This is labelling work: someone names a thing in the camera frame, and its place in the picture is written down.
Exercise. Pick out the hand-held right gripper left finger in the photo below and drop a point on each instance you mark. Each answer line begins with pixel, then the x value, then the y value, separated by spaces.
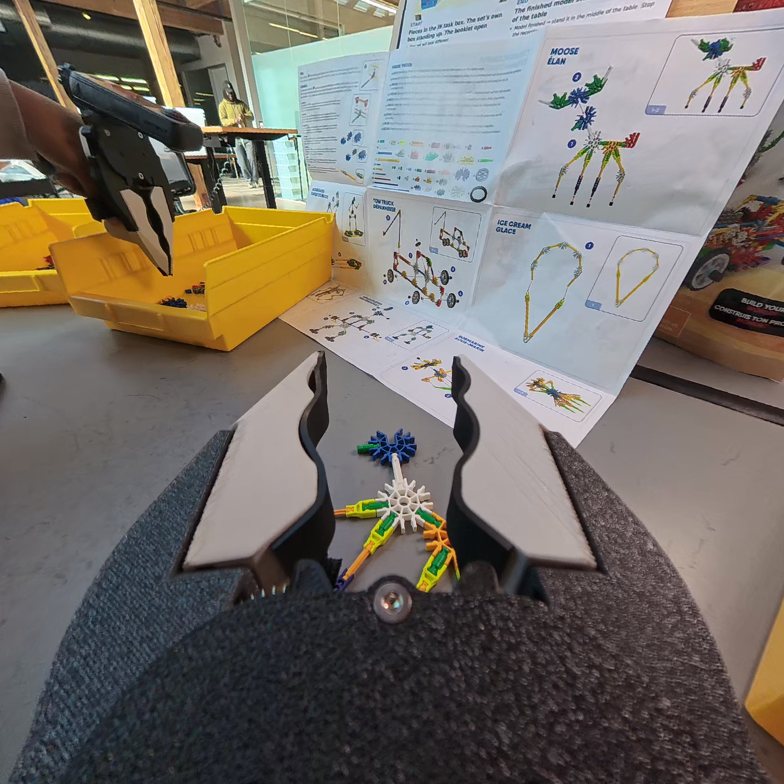
pixel 263 490

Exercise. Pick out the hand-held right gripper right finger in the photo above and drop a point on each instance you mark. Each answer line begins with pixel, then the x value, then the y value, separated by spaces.
pixel 520 490

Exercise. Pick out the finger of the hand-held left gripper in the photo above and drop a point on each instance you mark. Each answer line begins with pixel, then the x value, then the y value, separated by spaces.
pixel 138 220
pixel 166 226

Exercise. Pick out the wooden table with black legs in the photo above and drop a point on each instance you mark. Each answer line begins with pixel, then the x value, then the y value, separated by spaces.
pixel 257 130

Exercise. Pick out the person's left hand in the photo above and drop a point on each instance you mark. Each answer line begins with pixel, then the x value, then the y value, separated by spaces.
pixel 67 159

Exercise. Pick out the white instruction sheet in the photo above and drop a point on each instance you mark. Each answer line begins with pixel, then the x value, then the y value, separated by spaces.
pixel 551 275

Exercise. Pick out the toy packaging box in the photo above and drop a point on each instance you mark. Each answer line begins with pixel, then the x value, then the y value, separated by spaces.
pixel 735 294

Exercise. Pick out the pile of toy pieces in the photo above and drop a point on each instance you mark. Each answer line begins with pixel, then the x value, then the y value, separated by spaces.
pixel 181 299
pixel 46 263

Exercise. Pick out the wooden beam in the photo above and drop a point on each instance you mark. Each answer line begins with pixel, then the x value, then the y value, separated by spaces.
pixel 156 49
pixel 43 49

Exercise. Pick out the white printed task sheet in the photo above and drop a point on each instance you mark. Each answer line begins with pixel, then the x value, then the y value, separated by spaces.
pixel 465 21

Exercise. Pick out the blue snowflake connector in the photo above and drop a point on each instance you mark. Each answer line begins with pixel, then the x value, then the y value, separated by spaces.
pixel 392 444

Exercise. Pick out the yellow plastic bin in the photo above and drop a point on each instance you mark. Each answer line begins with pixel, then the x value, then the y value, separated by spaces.
pixel 769 686
pixel 257 275
pixel 24 245

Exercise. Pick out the multicoloured construction toy model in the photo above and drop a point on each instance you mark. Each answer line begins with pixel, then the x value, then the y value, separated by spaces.
pixel 381 528

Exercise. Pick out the grey desk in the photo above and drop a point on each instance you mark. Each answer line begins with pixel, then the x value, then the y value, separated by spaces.
pixel 122 398

